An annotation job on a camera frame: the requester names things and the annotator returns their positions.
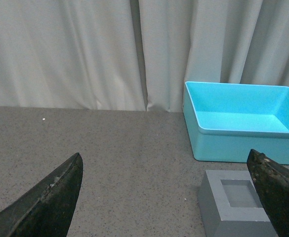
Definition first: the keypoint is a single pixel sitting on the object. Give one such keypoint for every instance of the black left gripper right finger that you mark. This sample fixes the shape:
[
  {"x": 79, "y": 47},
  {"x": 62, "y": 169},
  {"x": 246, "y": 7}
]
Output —
[{"x": 271, "y": 182}]

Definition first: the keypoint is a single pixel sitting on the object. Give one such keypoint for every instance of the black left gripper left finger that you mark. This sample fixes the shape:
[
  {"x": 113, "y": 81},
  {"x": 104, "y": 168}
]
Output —
[{"x": 47, "y": 209}]

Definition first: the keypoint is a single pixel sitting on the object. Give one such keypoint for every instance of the gray block with square hole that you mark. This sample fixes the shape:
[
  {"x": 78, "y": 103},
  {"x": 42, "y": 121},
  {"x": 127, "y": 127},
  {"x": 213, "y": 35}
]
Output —
[{"x": 230, "y": 206}]

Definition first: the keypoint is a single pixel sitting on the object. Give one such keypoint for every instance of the blue plastic box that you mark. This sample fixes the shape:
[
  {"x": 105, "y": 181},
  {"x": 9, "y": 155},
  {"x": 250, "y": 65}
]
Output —
[{"x": 225, "y": 121}]

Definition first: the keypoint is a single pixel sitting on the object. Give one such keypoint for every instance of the white curtain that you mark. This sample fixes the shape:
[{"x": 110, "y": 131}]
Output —
[{"x": 136, "y": 54}]

